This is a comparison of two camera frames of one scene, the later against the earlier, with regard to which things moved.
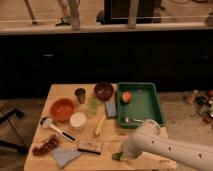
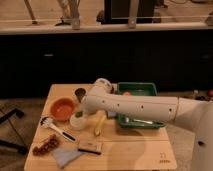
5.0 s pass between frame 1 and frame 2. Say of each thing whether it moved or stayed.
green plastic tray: stayed
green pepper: moved
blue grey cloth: stayed
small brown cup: stayed
